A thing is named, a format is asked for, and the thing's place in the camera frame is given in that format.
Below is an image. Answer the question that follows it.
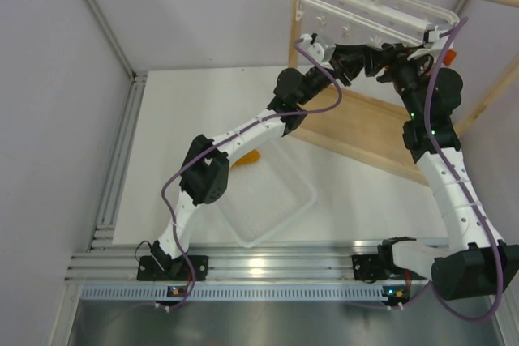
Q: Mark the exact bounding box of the orange sock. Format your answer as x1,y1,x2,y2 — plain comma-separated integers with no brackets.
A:
442,49,457,66

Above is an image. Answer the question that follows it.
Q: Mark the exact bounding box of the aluminium corner frame post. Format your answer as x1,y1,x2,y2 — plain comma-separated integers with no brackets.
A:
60,0,137,79

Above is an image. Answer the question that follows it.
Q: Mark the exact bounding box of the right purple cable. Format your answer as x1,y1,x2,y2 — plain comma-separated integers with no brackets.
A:
348,16,508,325

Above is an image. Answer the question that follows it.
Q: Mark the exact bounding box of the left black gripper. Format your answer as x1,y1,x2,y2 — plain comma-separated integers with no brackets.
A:
295,43,364,105

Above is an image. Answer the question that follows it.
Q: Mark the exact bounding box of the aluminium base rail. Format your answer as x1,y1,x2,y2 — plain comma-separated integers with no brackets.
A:
65,241,379,283

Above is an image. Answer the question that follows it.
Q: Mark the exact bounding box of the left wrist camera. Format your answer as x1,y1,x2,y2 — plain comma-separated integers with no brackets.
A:
301,33,336,64

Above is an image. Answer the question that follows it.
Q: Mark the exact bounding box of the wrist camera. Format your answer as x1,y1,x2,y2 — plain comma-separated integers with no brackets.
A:
407,24,453,60
301,33,336,64

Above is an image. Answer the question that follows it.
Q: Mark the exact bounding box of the slotted grey cable duct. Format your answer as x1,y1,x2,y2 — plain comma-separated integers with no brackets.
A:
81,284,402,301

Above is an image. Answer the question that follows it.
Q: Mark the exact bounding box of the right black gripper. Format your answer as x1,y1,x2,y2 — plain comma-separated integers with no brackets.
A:
361,43,430,120

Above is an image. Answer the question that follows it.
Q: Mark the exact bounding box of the yellow sock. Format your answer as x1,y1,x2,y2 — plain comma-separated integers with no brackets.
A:
233,149,261,167

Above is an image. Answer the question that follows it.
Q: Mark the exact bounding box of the wooden hanging rack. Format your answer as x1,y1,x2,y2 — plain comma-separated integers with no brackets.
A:
290,0,518,185

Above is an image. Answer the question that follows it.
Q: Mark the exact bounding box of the white clip hanger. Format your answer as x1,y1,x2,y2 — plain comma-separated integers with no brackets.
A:
294,0,459,46

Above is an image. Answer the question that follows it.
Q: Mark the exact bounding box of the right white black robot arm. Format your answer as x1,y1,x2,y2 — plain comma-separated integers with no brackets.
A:
364,44,518,301

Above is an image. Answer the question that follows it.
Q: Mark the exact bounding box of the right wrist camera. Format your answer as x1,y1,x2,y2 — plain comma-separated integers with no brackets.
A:
407,24,453,60

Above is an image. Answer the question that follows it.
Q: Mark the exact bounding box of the white plastic tray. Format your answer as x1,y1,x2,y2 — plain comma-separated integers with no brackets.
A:
216,140,317,248

